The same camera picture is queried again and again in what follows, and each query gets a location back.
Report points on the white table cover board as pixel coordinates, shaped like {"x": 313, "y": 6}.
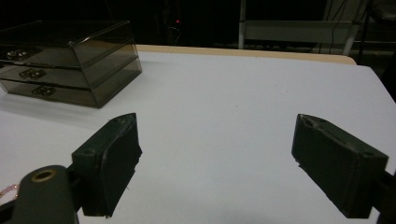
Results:
{"x": 218, "y": 109}

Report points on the smoky transparent drawer organizer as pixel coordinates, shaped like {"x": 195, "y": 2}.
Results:
{"x": 102, "y": 53}

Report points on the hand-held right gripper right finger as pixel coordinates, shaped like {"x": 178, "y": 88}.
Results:
{"x": 336, "y": 161}

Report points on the white metal frame desk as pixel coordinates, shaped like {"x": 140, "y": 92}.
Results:
{"x": 295, "y": 31}

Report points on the wooden table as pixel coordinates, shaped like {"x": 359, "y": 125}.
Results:
{"x": 249, "y": 53}

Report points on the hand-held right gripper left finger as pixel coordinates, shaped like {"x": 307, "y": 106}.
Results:
{"x": 106, "y": 161}

